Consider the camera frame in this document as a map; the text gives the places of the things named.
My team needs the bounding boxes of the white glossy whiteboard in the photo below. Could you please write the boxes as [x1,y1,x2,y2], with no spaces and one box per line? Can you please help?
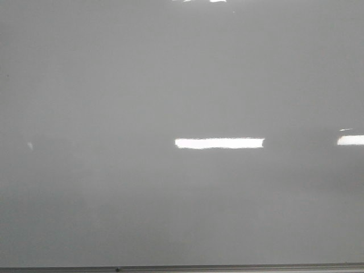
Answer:
[1,1,363,267]

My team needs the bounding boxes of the grey aluminium whiteboard frame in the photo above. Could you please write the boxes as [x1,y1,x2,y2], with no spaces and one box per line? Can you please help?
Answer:
[1,262,363,272]

